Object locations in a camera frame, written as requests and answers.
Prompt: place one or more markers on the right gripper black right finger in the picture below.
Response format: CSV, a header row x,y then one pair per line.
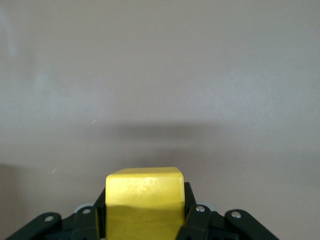
x,y
217,227

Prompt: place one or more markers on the yellow wooden block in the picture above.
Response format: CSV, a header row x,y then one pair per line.
x,y
145,200

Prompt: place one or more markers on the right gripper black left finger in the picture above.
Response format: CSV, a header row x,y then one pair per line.
x,y
62,227

